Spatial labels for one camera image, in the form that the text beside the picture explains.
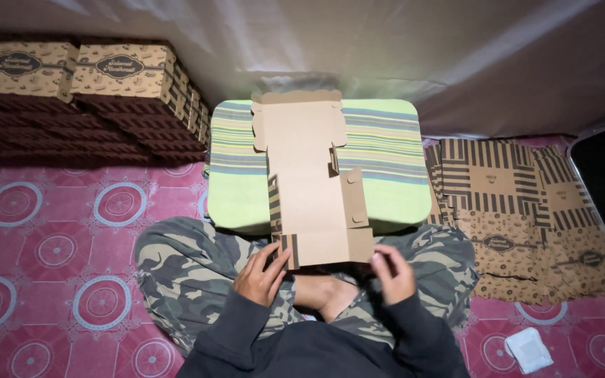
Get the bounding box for person's dark sweater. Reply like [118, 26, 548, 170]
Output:
[250, 320, 403, 378]

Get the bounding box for person's camouflage trousers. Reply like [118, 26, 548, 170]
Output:
[134, 216, 480, 358]

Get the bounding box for person's left hand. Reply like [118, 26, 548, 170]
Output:
[232, 243, 293, 308]

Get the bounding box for white folded paper packet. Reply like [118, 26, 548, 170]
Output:
[504, 327, 554, 375]

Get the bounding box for brown cardboard box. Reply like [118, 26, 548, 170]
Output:
[250, 89, 375, 271]

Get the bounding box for stack of assembled printed boxes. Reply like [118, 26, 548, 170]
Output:
[0, 34, 213, 165]

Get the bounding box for person's right hand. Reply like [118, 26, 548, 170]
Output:
[371, 243, 418, 306]

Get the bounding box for pile of flat printed blanks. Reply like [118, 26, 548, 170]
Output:
[422, 138, 605, 305]

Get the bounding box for person's bare foot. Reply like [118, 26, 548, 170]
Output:
[293, 273, 360, 322]

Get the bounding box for green striped cushion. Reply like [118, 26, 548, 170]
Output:
[205, 99, 433, 235]

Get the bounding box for pink patterned floor mat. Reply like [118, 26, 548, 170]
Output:
[0, 134, 605, 378]

